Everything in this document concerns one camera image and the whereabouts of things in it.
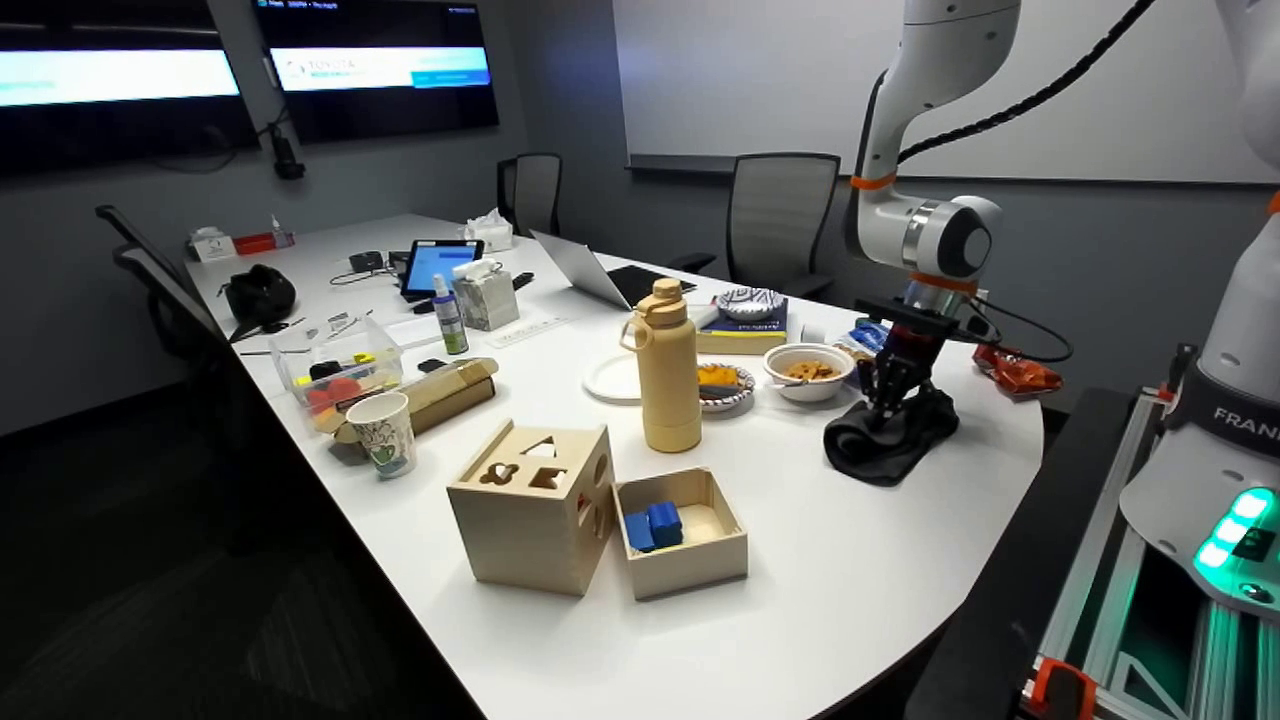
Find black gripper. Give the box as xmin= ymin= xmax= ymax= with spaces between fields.
xmin=860 ymin=312 xmax=964 ymax=440

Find black cloth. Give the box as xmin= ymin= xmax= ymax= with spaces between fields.
xmin=818 ymin=383 xmax=961 ymax=486

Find blue snack bag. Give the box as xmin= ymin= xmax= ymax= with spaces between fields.
xmin=834 ymin=316 xmax=897 ymax=361

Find white bowl with crackers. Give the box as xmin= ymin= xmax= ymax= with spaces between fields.
xmin=764 ymin=338 xmax=860 ymax=407

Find red snack bag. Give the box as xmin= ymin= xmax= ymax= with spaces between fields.
xmin=971 ymin=338 xmax=1068 ymax=403

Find blue and yellow book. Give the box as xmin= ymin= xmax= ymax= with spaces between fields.
xmin=695 ymin=294 xmax=790 ymax=361

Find small bowl with orange food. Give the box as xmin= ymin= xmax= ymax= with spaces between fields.
xmin=695 ymin=361 xmax=758 ymax=414

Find black robot mounting cart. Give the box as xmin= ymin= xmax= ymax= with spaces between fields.
xmin=917 ymin=383 xmax=1280 ymax=720

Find office chair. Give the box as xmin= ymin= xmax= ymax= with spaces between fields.
xmin=495 ymin=146 xmax=566 ymax=236
xmin=92 ymin=196 xmax=273 ymax=403
xmin=673 ymin=146 xmax=848 ymax=299

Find tan water bottle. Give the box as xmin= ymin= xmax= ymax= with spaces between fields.
xmin=620 ymin=276 xmax=705 ymax=454

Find open wooden tray box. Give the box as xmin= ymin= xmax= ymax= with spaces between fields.
xmin=606 ymin=464 xmax=752 ymax=600

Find blue toy block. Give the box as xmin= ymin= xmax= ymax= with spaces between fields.
xmin=623 ymin=496 xmax=686 ymax=551

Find white plate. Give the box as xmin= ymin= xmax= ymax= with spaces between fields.
xmin=580 ymin=347 xmax=655 ymax=407

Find orange clamp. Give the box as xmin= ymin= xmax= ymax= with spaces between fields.
xmin=1021 ymin=651 xmax=1100 ymax=720

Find open laptop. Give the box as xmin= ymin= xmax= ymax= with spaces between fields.
xmin=530 ymin=226 xmax=695 ymax=312

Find whiteboard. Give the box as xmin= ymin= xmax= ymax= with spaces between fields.
xmin=611 ymin=0 xmax=1280 ymax=193

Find wooden shape sorter box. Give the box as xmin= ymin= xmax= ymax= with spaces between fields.
xmin=443 ymin=414 xmax=620 ymax=597

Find white carton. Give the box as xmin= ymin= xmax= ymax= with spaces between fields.
xmin=451 ymin=255 xmax=524 ymax=333

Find small spray bottle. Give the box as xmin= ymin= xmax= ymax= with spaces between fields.
xmin=431 ymin=268 xmax=470 ymax=361

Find tablet with blue screen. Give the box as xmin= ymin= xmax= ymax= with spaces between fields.
xmin=401 ymin=236 xmax=489 ymax=304

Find patterned paper cup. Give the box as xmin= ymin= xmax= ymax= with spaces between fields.
xmin=339 ymin=383 xmax=418 ymax=479

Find black electronic devices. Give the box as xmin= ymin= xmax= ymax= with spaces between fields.
xmin=347 ymin=242 xmax=410 ymax=276

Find clear plastic storage container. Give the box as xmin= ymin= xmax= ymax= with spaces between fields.
xmin=273 ymin=312 xmax=409 ymax=435

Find black bag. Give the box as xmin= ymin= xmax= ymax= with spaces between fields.
xmin=218 ymin=259 xmax=298 ymax=334

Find red box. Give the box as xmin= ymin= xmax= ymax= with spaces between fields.
xmin=230 ymin=224 xmax=291 ymax=255

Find small white box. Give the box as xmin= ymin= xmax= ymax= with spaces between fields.
xmin=185 ymin=220 xmax=238 ymax=262

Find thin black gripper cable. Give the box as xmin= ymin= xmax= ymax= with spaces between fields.
xmin=961 ymin=290 xmax=1078 ymax=366

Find black corrugated cable conduit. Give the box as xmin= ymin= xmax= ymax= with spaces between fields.
xmin=848 ymin=0 xmax=1159 ymax=183

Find wall monitor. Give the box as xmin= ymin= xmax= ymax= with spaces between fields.
xmin=0 ymin=0 xmax=255 ymax=173
xmin=252 ymin=0 xmax=505 ymax=142

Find hanging black camera pole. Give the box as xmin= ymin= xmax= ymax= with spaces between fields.
xmin=205 ymin=0 xmax=313 ymax=179

